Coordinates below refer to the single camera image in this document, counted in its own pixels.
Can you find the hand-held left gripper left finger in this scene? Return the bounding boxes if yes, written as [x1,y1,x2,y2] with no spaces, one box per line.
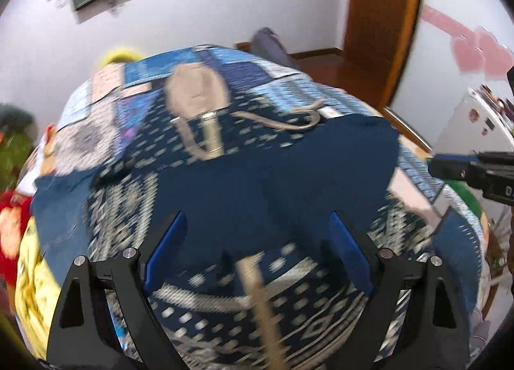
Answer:
[46,210,189,370]

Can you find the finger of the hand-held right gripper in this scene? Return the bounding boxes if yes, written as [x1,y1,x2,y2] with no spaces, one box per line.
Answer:
[428,153,480,183]

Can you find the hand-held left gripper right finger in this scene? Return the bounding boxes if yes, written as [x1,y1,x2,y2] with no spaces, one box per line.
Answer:
[327,210,471,370]

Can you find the navy gold-printed garment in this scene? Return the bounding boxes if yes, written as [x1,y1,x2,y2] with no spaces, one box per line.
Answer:
[84,63,442,370]

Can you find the green cloth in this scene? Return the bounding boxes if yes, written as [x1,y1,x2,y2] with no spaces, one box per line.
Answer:
[445,179,483,216]

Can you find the white cabinet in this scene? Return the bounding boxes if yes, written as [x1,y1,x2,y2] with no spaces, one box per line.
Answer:
[436,87,514,162]

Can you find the metal bar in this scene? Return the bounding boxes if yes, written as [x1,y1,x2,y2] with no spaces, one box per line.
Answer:
[381,107,434,154]

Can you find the blue jeans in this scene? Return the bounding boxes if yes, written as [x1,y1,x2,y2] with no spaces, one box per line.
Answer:
[32,171,97,286]

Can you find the yellow red printed cloth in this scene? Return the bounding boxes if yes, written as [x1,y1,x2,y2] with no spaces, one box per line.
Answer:
[0,189,54,359]

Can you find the brown wooden door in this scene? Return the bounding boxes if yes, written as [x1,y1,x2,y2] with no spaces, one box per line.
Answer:
[343,0,426,110]

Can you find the green plush toy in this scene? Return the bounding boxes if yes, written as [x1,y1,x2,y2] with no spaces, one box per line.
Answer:
[0,103,41,194]

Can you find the patchwork bedspread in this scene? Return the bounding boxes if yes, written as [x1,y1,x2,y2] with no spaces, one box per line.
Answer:
[32,45,490,370]

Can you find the yellow pillow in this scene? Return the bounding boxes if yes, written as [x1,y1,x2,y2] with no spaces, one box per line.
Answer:
[98,47,141,69]

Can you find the grey pillow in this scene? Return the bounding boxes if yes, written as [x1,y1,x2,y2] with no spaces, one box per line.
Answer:
[237,27,298,69]

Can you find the pink flower wall decal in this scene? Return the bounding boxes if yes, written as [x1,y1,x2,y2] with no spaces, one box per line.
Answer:
[420,4,514,78]

